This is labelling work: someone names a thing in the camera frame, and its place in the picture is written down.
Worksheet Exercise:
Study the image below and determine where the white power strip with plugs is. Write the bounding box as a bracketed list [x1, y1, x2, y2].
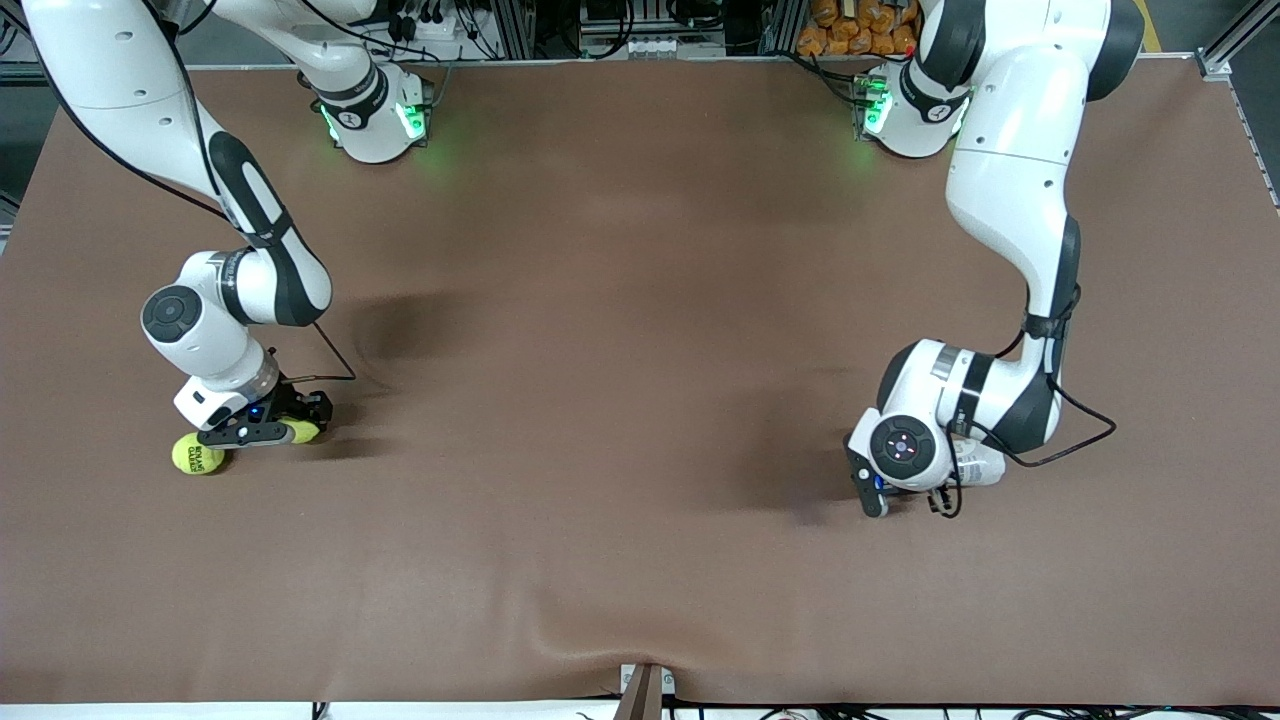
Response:
[385, 0, 471, 46]

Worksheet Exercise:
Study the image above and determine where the orange net bag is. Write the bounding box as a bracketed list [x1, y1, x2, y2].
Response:
[797, 0, 926, 58]

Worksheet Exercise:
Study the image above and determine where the aluminium frame profile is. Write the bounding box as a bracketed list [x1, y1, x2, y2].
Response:
[1198, 0, 1280, 73]

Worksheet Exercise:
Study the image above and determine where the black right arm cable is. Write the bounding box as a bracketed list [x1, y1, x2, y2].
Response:
[20, 0, 358, 385]

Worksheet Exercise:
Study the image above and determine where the clear tennis ball can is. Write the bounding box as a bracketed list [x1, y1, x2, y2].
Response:
[950, 440, 1007, 489]

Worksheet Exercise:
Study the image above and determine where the wooden post with metal bracket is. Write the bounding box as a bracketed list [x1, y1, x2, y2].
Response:
[615, 662, 677, 720]

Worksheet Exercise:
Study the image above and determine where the brown table mat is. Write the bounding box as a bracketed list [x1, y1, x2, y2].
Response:
[0, 55, 1280, 706]

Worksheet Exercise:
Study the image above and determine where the yellow tennis ball black print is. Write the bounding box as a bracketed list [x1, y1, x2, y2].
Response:
[171, 432, 227, 477]

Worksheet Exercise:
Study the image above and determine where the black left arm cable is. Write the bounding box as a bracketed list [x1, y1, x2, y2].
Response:
[955, 285, 1117, 519]

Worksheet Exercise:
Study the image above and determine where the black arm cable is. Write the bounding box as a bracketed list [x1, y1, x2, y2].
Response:
[955, 285, 1117, 519]
[20, 0, 358, 385]

